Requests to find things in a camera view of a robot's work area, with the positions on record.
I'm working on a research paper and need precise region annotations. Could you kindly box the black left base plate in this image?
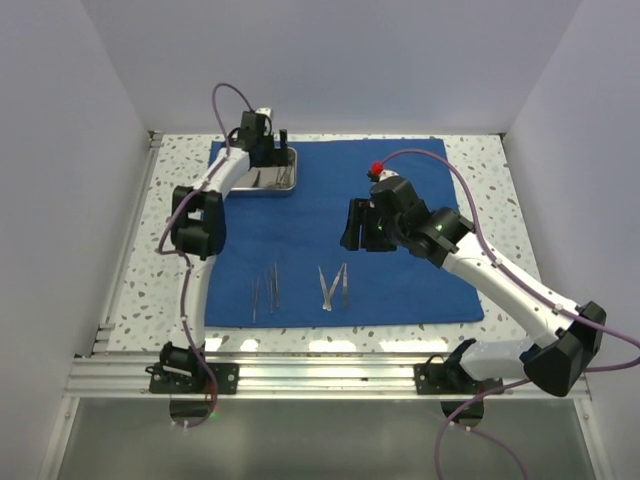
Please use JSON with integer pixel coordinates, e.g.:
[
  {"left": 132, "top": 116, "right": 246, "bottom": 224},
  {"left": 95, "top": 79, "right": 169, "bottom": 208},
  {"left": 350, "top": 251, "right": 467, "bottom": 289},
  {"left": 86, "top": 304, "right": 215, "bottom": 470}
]
[{"left": 145, "top": 363, "right": 240, "bottom": 395}]

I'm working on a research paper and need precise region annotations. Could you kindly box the steel scalpel handle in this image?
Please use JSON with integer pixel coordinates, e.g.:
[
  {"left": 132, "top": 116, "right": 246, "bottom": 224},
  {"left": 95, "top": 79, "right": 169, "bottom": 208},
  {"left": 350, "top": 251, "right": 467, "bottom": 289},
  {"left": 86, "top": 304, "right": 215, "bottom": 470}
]
[
  {"left": 342, "top": 262, "right": 349, "bottom": 309},
  {"left": 327, "top": 266, "right": 342, "bottom": 307},
  {"left": 318, "top": 267, "right": 332, "bottom": 312}
]

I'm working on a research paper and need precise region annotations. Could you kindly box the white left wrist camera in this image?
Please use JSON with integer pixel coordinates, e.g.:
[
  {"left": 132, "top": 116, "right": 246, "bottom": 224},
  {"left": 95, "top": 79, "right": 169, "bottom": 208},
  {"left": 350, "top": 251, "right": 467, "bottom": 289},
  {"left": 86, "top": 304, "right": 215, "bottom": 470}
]
[{"left": 255, "top": 107, "right": 273, "bottom": 120}]

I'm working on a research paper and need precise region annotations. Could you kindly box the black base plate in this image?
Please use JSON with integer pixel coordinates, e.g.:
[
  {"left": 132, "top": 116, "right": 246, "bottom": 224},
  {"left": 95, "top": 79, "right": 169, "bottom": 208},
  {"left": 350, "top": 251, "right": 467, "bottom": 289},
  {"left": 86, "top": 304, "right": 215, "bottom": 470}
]
[
  {"left": 413, "top": 354, "right": 503, "bottom": 395},
  {"left": 145, "top": 363, "right": 240, "bottom": 395}
]

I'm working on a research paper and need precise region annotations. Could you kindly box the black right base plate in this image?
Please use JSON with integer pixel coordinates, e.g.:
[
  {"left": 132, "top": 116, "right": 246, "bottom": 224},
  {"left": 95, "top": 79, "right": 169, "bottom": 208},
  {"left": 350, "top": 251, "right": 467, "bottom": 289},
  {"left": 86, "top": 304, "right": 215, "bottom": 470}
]
[{"left": 413, "top": 354, "right": 503, "bottom": 395}]

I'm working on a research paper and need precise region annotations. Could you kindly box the aluminium front rail frame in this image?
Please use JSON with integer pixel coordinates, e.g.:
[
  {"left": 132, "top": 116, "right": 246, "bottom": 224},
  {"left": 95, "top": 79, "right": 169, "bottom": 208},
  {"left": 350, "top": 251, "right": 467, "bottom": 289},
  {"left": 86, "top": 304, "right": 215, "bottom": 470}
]
[{"left": 64, "top": 352, "right": 444, "bottom": 400}]

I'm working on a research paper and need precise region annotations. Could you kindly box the blue surgical drape cloth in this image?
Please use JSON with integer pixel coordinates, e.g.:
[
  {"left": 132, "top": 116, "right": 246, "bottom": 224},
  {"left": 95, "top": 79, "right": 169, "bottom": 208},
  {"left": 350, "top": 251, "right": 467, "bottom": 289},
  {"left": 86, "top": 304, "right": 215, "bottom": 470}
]
[{"left": 205, "top": 139, "right": 484, "bottom": 329}]

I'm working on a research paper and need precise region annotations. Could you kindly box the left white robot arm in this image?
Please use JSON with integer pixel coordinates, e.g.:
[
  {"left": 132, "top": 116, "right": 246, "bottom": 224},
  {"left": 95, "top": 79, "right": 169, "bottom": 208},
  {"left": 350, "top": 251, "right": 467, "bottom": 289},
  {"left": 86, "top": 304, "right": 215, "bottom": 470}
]
[{"left": 154, "top": 107, "right": 290, "bottom": 393}]

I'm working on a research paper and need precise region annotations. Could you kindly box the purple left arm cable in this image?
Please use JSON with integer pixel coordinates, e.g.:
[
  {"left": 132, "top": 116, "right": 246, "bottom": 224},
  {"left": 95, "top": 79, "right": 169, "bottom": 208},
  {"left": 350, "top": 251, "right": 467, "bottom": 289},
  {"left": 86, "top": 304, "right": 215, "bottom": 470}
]
[{"left": 155, "top": 82, "right": 256, "bottom": 429}]

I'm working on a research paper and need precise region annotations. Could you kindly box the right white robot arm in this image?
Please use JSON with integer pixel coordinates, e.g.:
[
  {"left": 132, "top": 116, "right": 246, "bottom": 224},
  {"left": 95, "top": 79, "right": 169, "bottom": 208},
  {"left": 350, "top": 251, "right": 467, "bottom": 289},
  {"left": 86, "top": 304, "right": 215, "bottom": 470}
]
[{"left": 340, "top": 174, "right": 606, "bottom": 397}]

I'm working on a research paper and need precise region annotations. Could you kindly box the stainless steel instrument tray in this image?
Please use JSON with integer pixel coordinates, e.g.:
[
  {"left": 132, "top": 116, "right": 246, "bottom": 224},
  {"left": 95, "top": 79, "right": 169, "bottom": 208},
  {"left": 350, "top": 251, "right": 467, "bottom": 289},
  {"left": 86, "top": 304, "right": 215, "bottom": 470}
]
[{"left": 230, "top": 147, "right": 298, "bottom": 197}]

